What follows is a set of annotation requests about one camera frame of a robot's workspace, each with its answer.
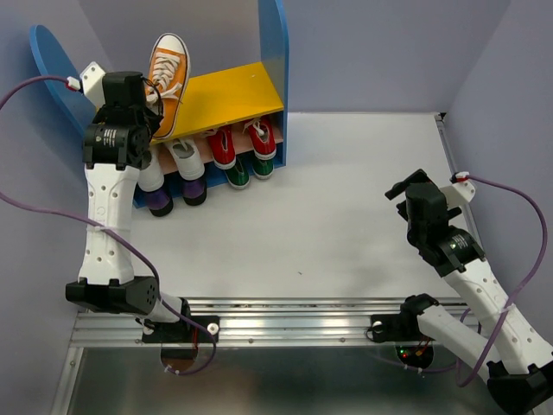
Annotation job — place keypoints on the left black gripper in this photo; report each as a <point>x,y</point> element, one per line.
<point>155,118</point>

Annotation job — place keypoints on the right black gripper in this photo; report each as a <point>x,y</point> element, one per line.
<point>419,175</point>

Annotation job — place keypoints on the orange sneaker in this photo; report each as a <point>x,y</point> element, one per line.
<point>169,70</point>

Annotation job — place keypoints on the red sneaker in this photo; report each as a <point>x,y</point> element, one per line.
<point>221,145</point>
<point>262,137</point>

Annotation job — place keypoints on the green sneaker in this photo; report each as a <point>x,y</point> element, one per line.
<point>238,175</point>
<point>263,169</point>

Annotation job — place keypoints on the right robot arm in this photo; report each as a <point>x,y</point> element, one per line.
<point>510,356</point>

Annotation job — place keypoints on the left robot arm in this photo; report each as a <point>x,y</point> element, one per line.
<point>114,146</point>

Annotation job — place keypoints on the blue yellow shoe shelf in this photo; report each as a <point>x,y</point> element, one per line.
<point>213,100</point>

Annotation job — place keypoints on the white sneaker left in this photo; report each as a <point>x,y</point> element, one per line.
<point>151,177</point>

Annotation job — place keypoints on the white sneaker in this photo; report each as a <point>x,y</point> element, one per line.
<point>187,158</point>
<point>151,177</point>

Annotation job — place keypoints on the white sneaker right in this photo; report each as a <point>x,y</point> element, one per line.
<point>187,158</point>

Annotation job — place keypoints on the purple sneaker left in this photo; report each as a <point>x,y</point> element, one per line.
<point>159,202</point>

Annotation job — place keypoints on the purple sneaker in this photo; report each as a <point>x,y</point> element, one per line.
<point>194,192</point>
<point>159,202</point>

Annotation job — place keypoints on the purple sneaker right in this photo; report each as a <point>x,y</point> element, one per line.
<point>194,192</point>

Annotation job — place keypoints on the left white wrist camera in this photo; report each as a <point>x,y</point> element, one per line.
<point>89,83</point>

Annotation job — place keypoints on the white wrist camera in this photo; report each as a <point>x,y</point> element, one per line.
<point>89,83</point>
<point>462,190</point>

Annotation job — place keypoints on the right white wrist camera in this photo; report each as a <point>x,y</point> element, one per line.
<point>462,190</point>

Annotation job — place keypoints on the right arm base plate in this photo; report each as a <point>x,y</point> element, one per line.
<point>393,328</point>

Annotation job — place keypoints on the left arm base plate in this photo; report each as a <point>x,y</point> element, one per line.
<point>175,332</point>

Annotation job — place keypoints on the aluminium rail frame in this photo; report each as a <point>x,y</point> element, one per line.
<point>293,268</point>

